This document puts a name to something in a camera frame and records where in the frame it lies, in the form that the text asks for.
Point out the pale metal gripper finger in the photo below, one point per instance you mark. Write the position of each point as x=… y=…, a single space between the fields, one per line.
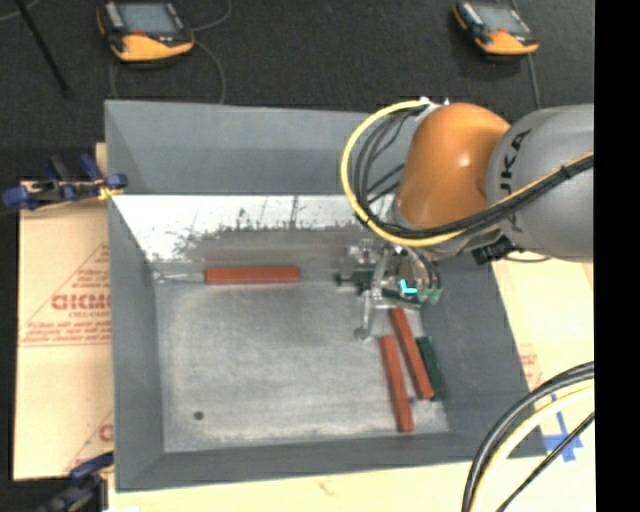
x=361 y=254
x=367 y=317

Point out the red-brown flat block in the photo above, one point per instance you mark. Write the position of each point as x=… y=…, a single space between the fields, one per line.
x=397 y=385
x=412 y=352
x=252 y=275

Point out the dark green flat block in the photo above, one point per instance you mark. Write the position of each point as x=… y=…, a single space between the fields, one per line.
x=431 y=367

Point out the grey metal bin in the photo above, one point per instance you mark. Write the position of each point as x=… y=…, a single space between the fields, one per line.
x=260 y=360

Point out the brown cardboard board, red print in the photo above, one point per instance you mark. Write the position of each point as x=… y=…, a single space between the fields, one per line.
x=60 y=380

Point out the black cylinder on white bracket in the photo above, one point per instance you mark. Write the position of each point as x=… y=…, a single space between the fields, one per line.
x=492 y=252

